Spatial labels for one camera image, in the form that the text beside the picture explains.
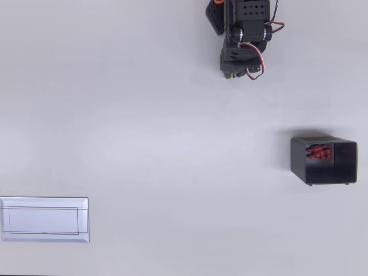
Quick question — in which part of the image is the black open box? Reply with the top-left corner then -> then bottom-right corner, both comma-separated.
290,136 -> 359,187

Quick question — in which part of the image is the black base with orange clamps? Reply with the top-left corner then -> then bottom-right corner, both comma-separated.
205,0 -> 228,36

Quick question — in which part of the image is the red white servo cable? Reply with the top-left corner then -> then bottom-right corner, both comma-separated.
264,0 -> 286,34
237,42 -> 266,81

